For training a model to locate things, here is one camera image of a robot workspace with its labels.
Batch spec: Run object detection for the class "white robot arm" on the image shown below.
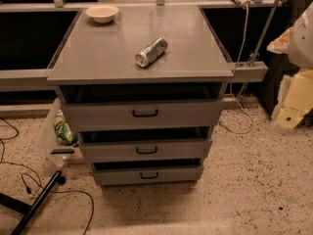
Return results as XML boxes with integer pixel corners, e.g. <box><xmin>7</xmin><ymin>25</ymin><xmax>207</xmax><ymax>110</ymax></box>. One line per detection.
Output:
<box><xmin>267</xmin><ymin>2</ymin><xmax>313</xmax><ymax>131</ymax></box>

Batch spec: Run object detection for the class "white ceramic bowl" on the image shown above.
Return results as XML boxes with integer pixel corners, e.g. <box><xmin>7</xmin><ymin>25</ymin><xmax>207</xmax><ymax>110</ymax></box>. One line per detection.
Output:
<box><xmin>85</xmin><ymin>5</ymin><xmax>118</xmax><ymax>24</ymax></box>

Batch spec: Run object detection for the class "thin metal diagonal rod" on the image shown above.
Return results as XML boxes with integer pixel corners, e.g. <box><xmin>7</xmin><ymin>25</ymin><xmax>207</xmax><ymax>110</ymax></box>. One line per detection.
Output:
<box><xmin>236</xmin><ymin>0</ymin><xmax>288</xmax><ymax>100</ymax></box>

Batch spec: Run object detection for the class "silver drink can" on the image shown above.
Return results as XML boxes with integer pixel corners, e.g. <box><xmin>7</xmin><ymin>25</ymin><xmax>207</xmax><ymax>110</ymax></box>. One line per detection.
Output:
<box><xmin>135</xmin><ymin>37</ymin><xmax>168</xmax><ymax>68</ymax></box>

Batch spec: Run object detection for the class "green chip bag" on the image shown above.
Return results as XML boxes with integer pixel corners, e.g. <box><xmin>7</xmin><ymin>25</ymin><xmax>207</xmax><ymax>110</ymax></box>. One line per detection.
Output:
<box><xmin>53</xmin><ymin>110</ymin><xmax>76</xmax><ymax>146</ymax></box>

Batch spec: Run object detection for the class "grey drawer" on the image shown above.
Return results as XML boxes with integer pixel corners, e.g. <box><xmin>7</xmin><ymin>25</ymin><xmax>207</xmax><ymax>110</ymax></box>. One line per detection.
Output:
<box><xmin>80</xmin><ymin>139</ymin><xmax>212</xmax><ymax>163</ymax></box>
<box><xmin>93</xmin><ymin>165</ymin><xmax>203</xmax><ymax>186</ymax></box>
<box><xmin>62</xmin><ymin>100</ymin><xmax>222</xmax><ymax>132</ymax></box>

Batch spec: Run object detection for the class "dark grey side cabinet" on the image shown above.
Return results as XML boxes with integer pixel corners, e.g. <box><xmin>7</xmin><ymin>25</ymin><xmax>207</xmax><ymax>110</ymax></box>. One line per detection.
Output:
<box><xmin>257</xmin><ymin>0</ymin><xmax>313</xmax><ymax>115</ymax></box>

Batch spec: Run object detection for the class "black floor cable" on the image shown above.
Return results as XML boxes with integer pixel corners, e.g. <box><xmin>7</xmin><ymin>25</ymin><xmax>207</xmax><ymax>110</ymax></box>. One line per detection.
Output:
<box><xmin>0</xmin><ymin>117</ymin><xmax>95</xmax><ymax>235</ymax></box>

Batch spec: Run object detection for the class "black metal stand leg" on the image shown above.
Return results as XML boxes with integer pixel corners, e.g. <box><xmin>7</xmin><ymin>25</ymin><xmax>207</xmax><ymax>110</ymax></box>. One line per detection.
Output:
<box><xmin>0</xmin><ymin>170</ymin><xmax>66</xmax><ymax>235</ymax></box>

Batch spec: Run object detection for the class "grey bottom drawer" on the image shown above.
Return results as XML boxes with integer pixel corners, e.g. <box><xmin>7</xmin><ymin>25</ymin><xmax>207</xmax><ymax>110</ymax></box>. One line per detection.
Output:
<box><xmin>93</xmin><ymin>165</ymin><xmax>203</xmax><ymax>186</ymax></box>

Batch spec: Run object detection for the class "white hanging cable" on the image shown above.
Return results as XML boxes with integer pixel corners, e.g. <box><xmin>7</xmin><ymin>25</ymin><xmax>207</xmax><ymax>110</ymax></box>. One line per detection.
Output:
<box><xmin>218</xmin><ymin>3</ymin><xmax>255</xmax><ymax>136</ymax></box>

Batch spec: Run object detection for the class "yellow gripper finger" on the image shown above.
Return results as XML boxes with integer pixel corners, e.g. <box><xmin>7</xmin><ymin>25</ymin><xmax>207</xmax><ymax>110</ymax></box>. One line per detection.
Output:
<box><xmin>271</xmin><ymin>70</ymin><xmax>313</xmax><ymax>130</ymax></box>
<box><xmin>266</xmin><ymin>27</ymin><xmax>292</xmax><ymax>54</ymax></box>

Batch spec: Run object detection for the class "grey drawer cabinet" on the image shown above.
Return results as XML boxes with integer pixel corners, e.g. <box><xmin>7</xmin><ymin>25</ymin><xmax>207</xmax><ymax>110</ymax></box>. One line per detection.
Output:
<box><xmin>48</xmin><ymin>5</ymin><xmax>234</xmax><ymax>172</ymax></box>

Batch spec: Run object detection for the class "grey metal frame rail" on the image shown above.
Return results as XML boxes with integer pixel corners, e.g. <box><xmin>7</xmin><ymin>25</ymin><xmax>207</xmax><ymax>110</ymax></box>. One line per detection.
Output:
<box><xmin>0</xmin><ymin>62</ymin><xmax>268</xmax><ymax>92</ymax></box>

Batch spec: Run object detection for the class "grey top drawer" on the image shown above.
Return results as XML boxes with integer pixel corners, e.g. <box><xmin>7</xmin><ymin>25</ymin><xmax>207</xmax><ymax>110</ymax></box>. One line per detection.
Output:
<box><xmin>62</xmin><ymin>100</ymin><xmax>222</xmax><ymax>132</ymax></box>

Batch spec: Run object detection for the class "clear plastic bin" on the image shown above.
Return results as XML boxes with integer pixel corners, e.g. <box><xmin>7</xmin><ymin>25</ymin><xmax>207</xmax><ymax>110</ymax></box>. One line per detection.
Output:
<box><xmin>37</xmin><ymin>99</ymin><xmax>84</xmax><ymax>166</ymax></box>

